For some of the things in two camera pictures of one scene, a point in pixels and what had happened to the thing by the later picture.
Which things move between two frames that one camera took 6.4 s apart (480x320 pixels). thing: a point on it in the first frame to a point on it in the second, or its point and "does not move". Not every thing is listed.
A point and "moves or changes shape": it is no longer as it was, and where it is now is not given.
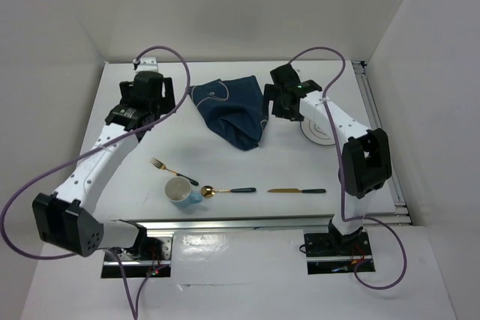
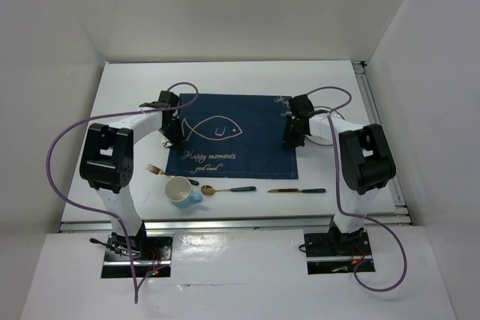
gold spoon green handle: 209,192 does not move
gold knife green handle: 297,190 does not move
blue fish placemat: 235,109 moves or changes shape
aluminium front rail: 290,224 does not move
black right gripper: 271,94 to 288,140
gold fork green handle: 158,164 moves or changes shape
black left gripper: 168,99 to 178,139
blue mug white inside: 179,193 does not move
